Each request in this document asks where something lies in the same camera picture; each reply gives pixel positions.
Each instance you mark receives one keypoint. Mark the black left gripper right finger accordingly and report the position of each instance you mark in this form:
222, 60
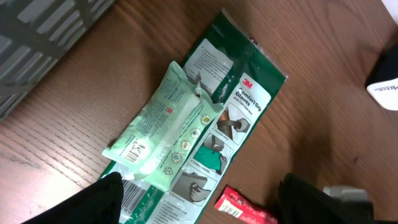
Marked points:
301, 203

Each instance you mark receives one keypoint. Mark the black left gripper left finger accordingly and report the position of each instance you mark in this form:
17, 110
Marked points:
100, 203

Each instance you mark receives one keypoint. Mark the red stick sachet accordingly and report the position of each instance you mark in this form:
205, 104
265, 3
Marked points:
233, 203

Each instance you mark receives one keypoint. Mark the mint wet wipes pack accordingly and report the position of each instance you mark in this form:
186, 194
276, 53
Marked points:
158, 140

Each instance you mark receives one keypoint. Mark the green white gloves package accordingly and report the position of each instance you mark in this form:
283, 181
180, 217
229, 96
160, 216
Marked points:
236, 72

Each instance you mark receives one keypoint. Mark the grey plastic mesh basket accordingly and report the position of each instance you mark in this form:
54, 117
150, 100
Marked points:
35, 35

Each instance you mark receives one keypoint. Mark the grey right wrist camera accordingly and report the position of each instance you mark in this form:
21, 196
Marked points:
346, 193

